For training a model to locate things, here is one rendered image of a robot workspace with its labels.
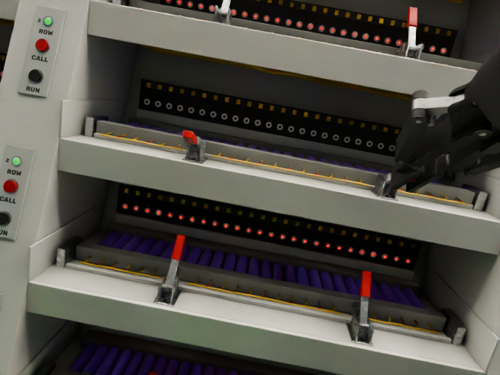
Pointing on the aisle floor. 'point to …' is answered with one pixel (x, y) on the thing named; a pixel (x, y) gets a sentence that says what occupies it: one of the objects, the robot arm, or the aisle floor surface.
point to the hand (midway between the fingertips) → (414, 170)
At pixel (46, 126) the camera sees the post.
